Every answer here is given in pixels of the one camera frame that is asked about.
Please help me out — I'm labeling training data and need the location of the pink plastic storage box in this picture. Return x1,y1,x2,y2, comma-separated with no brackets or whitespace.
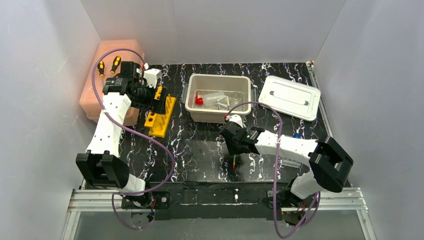
79,39,145,123

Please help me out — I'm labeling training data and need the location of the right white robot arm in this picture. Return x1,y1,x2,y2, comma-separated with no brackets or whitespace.
220,121,354,201

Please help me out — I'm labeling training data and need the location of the purple cable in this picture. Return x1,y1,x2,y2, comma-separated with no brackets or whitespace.
226,101,322,239
91,48,176,231

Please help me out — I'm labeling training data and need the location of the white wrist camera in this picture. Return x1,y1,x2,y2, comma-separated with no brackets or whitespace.
143,68,162,89
224,114,245,128

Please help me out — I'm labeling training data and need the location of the aluminium frame rail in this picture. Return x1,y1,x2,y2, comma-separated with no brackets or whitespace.
62,63,374,240

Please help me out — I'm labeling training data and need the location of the beige plastic bin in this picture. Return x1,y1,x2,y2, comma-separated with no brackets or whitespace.
182,73,253,124

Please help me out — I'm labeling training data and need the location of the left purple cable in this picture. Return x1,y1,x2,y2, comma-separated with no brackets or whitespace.
91,48,176,231

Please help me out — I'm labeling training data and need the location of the right yellow black screwdriver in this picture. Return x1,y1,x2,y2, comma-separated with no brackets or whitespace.
110,55,122,75

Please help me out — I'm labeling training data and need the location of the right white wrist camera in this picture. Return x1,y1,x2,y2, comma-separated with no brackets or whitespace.
224,114,245,128

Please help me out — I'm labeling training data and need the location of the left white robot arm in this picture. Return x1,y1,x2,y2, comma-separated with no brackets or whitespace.
76,61,168,197

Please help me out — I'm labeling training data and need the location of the clear well plate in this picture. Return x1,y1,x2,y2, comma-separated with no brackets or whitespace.
279,135,304,168

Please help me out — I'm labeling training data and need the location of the white ceramic evaporating dish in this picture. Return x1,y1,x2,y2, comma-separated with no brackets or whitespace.
217,102,229,111

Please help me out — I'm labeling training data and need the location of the round glass flask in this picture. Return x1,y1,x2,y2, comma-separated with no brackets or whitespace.
229,91,244,105

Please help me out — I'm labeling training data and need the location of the white bin lid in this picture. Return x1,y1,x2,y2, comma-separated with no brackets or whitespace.
258,75,321,122

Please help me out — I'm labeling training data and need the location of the red capped wash bottle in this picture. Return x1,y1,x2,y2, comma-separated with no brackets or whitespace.
194,92,225,107

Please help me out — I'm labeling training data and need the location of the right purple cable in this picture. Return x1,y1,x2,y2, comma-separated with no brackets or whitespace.
226,101,322,239

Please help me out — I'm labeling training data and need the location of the yellow test tube rack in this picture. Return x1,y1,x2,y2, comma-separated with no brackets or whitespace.
144,86,177,138

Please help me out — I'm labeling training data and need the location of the yellow black screwdriver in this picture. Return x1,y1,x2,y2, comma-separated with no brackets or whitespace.
97,60,105,78
110,55,122,75

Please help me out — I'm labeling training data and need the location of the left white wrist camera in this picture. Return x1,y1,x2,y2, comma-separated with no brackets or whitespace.
143,68,162,89

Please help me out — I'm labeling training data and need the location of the left yellow black screwdriver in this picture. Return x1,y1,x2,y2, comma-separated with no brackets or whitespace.
97,60,105,78

